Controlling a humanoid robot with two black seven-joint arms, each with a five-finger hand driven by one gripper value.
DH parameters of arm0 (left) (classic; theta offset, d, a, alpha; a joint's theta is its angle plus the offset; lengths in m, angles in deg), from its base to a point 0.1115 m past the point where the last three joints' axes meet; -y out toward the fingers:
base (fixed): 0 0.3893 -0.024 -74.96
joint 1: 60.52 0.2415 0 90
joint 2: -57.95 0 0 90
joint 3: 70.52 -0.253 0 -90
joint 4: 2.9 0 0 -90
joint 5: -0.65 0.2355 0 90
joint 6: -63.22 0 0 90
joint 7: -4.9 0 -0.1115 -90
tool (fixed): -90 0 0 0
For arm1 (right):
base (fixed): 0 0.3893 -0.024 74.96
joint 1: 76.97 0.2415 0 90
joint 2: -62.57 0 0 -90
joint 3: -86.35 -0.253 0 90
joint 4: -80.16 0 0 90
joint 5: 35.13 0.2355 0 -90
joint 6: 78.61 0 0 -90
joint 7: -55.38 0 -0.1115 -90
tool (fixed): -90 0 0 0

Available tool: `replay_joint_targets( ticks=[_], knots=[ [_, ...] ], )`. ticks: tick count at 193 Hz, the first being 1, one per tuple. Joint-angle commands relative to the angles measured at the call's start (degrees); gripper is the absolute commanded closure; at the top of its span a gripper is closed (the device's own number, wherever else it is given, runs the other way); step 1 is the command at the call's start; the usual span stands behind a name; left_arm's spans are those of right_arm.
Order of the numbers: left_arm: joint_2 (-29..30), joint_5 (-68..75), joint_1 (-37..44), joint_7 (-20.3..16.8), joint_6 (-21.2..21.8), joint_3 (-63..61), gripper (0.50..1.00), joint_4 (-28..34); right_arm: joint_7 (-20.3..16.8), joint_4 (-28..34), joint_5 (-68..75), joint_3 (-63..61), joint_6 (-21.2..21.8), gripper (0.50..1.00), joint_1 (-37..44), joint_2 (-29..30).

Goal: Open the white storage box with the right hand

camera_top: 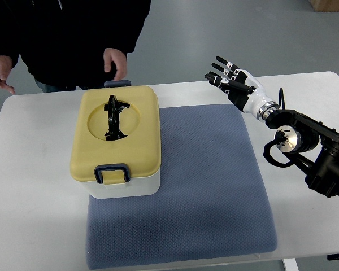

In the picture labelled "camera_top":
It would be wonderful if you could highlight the person's bare left hand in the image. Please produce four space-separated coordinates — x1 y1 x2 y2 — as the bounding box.
103 48 127 81

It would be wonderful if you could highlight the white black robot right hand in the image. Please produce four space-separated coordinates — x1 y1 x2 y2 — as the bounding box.
205 56 279 121

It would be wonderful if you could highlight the person's bare right hand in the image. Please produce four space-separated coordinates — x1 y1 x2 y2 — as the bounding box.
0 55 15 95

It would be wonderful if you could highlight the blue box latch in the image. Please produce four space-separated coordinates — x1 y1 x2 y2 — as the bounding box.
94 163 131 184
104 80 132 88

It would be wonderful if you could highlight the yellow storage box lid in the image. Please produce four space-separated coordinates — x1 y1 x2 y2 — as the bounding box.
70 86 161 185

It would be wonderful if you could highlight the white storage box base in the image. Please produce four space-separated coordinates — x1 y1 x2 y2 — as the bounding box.
81 169 160 199

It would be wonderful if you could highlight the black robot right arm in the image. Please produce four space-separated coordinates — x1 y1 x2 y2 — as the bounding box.
263 89 339 198

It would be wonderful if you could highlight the brown cardboard box corner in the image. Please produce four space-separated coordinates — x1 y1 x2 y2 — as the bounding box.
309 0 339 12

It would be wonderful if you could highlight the blue front box latch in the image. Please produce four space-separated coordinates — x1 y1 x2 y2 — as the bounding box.
94 163 131 184

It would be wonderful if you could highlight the person in black jacket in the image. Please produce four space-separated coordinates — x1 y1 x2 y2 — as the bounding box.
0 1 151 92

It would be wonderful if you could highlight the blue grey padded mat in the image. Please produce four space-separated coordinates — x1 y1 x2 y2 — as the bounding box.
86 104 277 269

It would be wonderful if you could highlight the white table leg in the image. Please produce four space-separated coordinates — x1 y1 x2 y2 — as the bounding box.
282 258 299 271

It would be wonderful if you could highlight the black lid carry handle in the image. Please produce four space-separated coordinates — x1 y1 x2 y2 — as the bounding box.
104 95 130 141

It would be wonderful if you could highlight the black robot wrist cable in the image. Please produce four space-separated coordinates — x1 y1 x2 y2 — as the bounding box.
263 139 295 168

